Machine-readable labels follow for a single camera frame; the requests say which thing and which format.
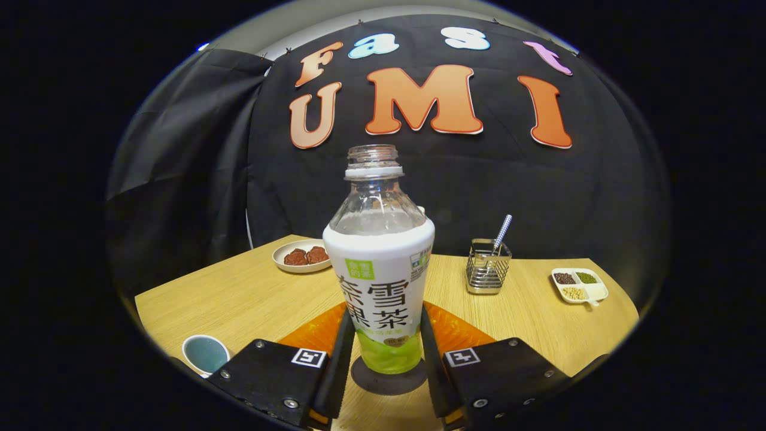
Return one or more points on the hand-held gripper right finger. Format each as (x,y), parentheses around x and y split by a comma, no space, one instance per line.
(502,377)

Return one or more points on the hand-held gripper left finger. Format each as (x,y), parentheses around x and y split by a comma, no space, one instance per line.
(269,377)

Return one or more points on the clear juice bottle white label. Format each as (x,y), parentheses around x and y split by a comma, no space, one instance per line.
(380,257)

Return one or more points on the wooden table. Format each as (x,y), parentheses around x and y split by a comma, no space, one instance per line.
(239,299)

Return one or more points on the white round plate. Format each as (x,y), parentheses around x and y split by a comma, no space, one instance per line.
(299,269)

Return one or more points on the white divided dish with beans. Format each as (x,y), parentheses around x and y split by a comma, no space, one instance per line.
(579,285)

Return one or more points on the brown food piece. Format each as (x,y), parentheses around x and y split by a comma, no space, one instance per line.
(295,257)
(317,255)

